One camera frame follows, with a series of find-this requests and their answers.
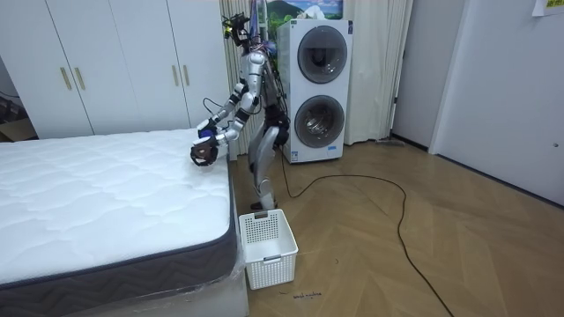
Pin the white mattress grey bed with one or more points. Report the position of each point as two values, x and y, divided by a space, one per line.
110 198

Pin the robot body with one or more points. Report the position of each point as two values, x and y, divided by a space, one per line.
254 66

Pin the white paper sheet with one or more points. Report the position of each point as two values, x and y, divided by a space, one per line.
548 6

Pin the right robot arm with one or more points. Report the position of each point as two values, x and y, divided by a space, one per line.
231 102

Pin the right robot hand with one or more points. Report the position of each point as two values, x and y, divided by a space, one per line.
205 126

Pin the white plastic laundry basket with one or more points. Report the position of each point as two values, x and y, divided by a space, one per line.
269 251

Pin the white stacked washing machines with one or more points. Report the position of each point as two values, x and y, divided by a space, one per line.
319 88

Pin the brown cardboard box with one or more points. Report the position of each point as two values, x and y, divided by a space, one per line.
17 131

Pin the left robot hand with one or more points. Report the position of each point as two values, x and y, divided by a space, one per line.
210 143

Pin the landscape wall poster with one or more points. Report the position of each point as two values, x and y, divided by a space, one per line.
304 8

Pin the white sliding door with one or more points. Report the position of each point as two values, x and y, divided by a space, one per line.
506 88

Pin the white sheer curtain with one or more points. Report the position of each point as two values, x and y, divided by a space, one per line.
374 70

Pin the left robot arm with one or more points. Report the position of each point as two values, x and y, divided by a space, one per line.
252 94

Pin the beige pleated curtain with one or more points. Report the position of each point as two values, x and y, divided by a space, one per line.
230 66

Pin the robot legs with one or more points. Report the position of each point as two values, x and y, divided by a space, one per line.
263 154

